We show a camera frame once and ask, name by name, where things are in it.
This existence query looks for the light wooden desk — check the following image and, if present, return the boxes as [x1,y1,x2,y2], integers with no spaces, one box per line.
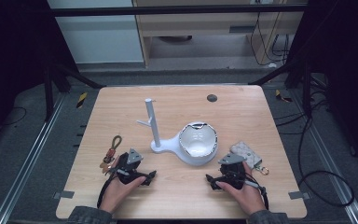
[132,0,310,68]

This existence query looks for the white cabinet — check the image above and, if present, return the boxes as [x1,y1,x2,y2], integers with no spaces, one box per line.
[47,0,145,64]

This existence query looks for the black horizontal metal bar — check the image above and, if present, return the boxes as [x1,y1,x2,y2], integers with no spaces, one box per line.
[50,4,310,18]

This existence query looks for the black metal stand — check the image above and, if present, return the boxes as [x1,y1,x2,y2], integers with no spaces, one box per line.
[247,57,314,119]
[42,61,107,123]

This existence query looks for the thick black floor cable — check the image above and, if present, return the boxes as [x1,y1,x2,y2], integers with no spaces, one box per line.
[272,89,356,208]

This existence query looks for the yellow black striped tape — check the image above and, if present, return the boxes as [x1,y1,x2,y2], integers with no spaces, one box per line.
[274,89,294,104]
[76,91,89,109]

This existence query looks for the person's right hand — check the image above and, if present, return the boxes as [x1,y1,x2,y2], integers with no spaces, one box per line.
[215,161,267,217]

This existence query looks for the thin black floor cable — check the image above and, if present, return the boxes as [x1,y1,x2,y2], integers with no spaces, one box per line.
[1,106,28,127]

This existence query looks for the aluminium floor rail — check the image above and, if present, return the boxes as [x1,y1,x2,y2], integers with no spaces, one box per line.
[290,89,358,224]
[0,92,67,224]

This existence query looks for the keychain with olive cord loop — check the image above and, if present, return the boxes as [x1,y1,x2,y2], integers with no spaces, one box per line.
[99,134,123,175]

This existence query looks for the grey tape strip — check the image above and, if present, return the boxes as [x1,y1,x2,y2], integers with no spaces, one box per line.
[287,190,311,201]
[52,189,76,201]

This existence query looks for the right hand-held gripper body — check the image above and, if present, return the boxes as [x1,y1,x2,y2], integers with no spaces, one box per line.
[217,152,248,190]

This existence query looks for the white bowl with jagged rim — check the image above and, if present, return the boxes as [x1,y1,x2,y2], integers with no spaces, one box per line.
[178,120,218,159]

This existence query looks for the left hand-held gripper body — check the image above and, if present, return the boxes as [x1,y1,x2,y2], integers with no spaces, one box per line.
[114,147,149,186]

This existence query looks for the hand-held gripper cable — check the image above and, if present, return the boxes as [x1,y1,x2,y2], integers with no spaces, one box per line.
[244,173,270,210]
[96,168,131,209]

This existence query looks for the grey patterned key pouch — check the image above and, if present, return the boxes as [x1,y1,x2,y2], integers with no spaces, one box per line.
[229,141,270,176]

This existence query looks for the left hand-held gripper cable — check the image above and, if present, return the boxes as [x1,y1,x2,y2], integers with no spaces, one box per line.
[96,168,131,209]

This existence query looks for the right hand-held gripper cable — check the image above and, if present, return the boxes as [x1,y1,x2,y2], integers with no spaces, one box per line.
[244,173,270,210]

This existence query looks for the person's left hand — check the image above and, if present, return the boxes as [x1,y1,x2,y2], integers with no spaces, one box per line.
[99,155,147,215]

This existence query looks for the dark curtain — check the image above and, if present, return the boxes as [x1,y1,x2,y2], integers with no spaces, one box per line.
[285,0,358,175]
[0,0,79,153]

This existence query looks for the black cables under desk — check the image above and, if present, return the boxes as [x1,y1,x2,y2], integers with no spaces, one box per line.
[249,11,291,67]

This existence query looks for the white key holder stand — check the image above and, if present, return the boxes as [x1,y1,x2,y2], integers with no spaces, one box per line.
[136,97,219,167]

